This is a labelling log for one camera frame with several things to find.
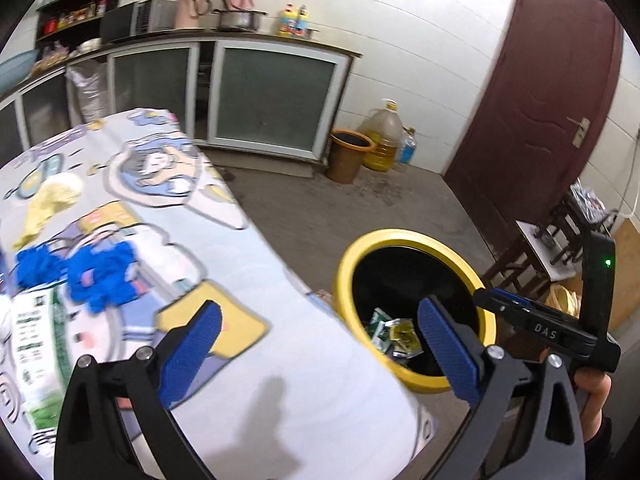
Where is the green yellow snack bag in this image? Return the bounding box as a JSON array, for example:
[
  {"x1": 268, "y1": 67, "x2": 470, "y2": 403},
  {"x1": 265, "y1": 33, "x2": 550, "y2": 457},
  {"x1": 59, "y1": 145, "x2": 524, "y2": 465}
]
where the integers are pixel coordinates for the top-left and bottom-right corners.
[{"x1": 389, "y1": 317, "x2": 425, "y2": 358}]

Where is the steel cooking pot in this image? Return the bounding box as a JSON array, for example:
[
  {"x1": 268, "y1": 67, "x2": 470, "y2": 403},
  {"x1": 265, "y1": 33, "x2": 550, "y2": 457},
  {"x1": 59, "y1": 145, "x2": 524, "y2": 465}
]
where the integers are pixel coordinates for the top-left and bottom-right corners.
[{"x1": 212, "y1": 8, "x2": 268, "y2": 32}]

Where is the brown board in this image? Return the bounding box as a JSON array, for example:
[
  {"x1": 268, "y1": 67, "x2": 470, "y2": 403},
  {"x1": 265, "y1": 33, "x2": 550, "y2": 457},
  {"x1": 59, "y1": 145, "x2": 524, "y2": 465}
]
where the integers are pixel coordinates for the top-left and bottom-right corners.
[{"x1": 607, "y1": 220, "x2": 640, "y2": 331}]

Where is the grey microwave oven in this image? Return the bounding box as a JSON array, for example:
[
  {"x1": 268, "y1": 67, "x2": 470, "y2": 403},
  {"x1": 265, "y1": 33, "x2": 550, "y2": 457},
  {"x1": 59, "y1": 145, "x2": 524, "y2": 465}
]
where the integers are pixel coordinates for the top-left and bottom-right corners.
[{"x1": 100, "y1": 0, "x2": 176, "y2": 43}]

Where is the white woven sack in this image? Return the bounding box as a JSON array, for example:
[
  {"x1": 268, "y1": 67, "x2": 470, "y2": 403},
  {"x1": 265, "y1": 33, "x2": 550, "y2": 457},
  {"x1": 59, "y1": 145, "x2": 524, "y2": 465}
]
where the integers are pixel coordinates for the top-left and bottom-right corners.
[{"x1": 65, "y1": 57, "x2": 108, "y2": 123}]

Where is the row of seasoning jars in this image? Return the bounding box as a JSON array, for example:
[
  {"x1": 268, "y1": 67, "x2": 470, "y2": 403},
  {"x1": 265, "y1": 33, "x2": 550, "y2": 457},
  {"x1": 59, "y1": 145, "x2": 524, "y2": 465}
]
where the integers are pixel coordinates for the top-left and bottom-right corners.
[{"x1": 42, "y1": 0, "x2": 108, "y2": 33}]

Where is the blue plastic basket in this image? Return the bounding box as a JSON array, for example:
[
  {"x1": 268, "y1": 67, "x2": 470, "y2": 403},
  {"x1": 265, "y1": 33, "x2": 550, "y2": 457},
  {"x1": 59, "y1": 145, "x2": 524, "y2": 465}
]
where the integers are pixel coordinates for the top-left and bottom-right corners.
[{"x1": 0, "y1": 50, "x2": 38, "y2": 96}]

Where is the brown plastic bucket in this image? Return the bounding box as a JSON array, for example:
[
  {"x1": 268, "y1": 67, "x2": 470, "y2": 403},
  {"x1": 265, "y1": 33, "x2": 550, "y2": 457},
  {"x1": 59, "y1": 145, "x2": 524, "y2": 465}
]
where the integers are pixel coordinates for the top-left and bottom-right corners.
[{"x1": 327, "y1": 129, "x2": 375, "y2": 184}]

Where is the clear bag of snacks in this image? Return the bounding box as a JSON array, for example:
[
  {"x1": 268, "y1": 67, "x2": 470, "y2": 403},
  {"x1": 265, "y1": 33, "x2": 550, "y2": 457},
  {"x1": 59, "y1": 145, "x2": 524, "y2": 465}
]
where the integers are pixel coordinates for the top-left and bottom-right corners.
[{"x1": 31, "y1": 44, "x2": 71, "y2": 73}]

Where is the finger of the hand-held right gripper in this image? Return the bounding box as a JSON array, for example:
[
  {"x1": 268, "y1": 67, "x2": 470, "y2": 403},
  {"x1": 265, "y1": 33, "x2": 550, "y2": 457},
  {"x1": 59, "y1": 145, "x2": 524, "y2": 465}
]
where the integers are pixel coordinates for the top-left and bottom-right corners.
[
  {"x1": 472, "y1": 287, "x2": 598, "y2": 356},
  {"x1": 491, "y1": 287, "x2": 538, "y2": 308}
]

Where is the person's right hand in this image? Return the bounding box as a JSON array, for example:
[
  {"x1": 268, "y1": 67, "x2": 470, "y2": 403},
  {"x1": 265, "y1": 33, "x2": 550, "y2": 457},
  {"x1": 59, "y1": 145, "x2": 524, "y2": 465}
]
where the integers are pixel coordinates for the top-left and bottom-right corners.
[{"x1": 574, "y1": 367, "x2": 613, "y2": 440}]

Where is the person's right forearm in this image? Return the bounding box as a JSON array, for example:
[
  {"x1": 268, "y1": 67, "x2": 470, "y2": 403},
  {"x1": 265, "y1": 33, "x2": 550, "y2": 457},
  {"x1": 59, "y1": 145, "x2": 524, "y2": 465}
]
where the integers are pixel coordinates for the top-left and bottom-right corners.
[{"x1": 582, "y1": 416, "x2": 615, "y2": 466}]

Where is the blue label water bottle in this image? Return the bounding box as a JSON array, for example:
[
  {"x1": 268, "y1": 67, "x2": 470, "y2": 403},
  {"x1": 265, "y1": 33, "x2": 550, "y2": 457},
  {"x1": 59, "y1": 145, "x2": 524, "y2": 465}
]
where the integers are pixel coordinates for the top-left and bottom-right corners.
[{"x1": 397, "y1": 127, "x2": 418, "y2": 166}]

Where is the black bin with yellow rim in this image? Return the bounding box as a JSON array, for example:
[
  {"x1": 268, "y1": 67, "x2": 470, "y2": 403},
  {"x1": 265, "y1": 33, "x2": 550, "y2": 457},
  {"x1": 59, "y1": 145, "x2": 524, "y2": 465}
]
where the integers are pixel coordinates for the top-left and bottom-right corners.
[{"x1": 334, "y1": 229, "x2": 498, "y2": 395}]

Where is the kitchen cabinet with glass doors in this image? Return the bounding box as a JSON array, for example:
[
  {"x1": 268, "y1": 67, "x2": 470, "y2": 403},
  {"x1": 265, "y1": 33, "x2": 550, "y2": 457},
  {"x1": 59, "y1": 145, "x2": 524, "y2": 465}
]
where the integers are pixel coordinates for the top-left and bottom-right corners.
[{"x1": 0, "y1": 30, "x2": 363, "y2": 166}]

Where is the dark red door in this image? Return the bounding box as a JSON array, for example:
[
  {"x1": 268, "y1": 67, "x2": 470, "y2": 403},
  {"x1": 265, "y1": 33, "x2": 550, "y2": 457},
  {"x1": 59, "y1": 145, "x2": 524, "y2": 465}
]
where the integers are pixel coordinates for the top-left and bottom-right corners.
[{"x1": 444, "y1": 0, "x2": 623, "y2": 241}]

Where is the salmon pink thermos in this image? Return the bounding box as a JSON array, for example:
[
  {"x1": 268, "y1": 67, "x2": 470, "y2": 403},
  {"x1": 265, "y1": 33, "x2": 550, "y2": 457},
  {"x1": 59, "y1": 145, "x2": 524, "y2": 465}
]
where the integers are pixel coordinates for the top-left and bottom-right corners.
[{"x1": 173, "y1": 0, "x2": 211, "y2": 30}]

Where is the blue rubber glove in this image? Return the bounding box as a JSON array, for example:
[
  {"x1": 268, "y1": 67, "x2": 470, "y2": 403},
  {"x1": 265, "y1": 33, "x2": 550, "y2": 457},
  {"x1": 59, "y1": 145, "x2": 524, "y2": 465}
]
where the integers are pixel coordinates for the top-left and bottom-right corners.
[
  {"x1": 67, "y1": 242, "x2": 146, "y2": 311},
  {"x1": 15, "y1": 245, "x2": 63, "y2": 291}
]

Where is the wooden stool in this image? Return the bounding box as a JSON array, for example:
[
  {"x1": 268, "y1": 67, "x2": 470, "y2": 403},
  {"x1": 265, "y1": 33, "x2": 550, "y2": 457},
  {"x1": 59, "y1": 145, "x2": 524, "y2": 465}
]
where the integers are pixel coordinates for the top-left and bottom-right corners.
[{"x1": 482, "y1": 220, "x2": 586, "y2": 301}]

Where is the white green packet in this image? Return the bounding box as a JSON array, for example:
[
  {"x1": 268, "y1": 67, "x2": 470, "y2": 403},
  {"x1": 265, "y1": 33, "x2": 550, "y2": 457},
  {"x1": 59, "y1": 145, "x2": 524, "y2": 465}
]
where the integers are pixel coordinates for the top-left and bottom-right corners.
[{"x1": 10, "y1": 285, "x2": 73, "y2": 431}]

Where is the white cable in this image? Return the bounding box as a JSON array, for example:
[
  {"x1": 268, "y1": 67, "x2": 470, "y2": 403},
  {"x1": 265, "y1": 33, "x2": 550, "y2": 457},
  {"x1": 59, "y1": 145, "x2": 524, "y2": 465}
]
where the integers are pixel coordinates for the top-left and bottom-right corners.
[{"x1": 617, "y1": 130, "x2": 640, "y2": 221}]

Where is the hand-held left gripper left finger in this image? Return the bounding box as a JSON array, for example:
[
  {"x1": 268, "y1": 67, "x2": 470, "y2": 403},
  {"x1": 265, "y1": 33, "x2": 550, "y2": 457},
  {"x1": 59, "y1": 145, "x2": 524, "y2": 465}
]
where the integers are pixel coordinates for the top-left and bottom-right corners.
[{"x1": 52, "y1": 299, "x2": 223, "y2": 480}]

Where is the dark green wrapper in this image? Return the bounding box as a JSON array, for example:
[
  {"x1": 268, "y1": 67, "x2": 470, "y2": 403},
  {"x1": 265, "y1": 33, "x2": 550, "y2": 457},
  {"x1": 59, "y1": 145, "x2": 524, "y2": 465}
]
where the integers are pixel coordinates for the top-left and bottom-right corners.
[{"x1": 370, "y1": 308, "x2": 397, "y2": 352}]

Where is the cartoon printed tablecloth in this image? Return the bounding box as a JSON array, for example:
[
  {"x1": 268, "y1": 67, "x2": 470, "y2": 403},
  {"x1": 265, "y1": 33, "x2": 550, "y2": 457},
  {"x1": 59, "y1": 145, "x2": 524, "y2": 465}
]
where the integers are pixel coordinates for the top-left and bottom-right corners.
[{"x1": 0, "y1": 106, "x2": 441, "y2": 480}]

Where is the large cooking oil jug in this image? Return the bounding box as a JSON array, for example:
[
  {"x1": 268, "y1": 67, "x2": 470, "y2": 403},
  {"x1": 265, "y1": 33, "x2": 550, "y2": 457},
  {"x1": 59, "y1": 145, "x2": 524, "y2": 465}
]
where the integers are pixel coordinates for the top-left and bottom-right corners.
[{"x1": 362, "y1": 100, "x2": 403, "y2": 172}]

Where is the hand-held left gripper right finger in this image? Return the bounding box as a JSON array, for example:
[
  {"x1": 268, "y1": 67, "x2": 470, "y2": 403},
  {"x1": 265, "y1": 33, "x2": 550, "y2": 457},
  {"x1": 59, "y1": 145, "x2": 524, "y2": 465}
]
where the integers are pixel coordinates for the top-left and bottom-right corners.
[{"x1": 417, "y1": 295, "x2": 586, "y2": 480}]

